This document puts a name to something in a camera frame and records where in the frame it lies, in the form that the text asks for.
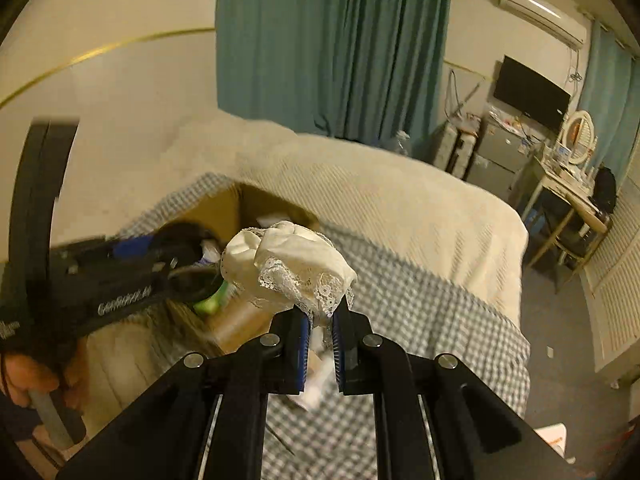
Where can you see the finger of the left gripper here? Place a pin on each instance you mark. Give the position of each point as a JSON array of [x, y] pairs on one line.
[[137, 247], [192, 254]]

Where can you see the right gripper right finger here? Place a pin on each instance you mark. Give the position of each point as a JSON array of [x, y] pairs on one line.
[[348, 328]]

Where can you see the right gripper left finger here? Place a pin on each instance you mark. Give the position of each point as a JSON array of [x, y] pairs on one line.
[[287, 369]]

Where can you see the white lace cloth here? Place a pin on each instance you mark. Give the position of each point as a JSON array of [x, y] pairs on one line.
[[285, 266]]

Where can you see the person's left hand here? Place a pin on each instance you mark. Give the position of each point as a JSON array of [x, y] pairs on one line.
[[20, 373]]

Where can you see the brown cardboard box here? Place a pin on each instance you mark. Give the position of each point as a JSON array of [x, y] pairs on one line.
[[238, 214]]

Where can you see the green plastic packet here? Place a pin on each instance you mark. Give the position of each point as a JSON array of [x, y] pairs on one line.
[[212, 304]]

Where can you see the checkered grey white cloth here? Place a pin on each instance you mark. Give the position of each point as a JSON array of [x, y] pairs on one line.
[[427, 314]]

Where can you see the cream white bed blanket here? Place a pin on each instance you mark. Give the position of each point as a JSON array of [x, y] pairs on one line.
[[452, 228]]

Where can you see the grey cabinet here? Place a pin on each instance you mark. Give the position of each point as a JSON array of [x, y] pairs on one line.
[[498, 156]]

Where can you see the wooden dressing table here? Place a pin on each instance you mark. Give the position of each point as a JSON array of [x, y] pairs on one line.
[[576, 226]]

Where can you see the white louvered closet door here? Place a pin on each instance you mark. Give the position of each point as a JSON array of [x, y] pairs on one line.
[[611, 285]]

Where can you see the green curtain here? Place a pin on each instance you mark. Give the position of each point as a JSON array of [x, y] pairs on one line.
[[360, 70]]

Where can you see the black bag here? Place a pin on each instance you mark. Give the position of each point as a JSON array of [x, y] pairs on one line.
[[604, 194]]

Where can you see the black flat television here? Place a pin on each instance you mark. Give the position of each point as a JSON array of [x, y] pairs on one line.
[[531, 94]]

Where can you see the white oval vanity mirror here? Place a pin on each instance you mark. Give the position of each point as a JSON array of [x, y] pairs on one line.
[[578, 136]]

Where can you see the teal window curtain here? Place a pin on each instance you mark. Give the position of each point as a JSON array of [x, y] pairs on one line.
[[610, 95]]

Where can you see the white air conditioner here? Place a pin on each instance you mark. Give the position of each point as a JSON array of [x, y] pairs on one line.
[[551, 19]]

